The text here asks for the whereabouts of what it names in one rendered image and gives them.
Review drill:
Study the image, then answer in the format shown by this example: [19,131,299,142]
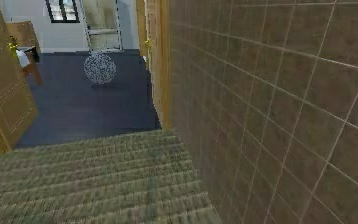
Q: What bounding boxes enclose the speckled grey ball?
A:
[83,52,117,85]

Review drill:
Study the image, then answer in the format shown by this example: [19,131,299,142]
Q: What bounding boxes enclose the wooden room door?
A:
[0,0,40,152]

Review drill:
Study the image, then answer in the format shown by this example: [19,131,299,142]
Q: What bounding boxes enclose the dark framed window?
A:
[45,0,81,24]

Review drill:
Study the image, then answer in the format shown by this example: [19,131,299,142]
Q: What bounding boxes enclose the white metal shelf frame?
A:
[79,0,124,53]

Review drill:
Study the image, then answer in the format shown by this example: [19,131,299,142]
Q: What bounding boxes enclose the yellow green small object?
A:
[8,35,20,58]

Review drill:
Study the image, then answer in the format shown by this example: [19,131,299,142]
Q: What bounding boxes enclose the wooden cupboard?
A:
[5,20,42,55]

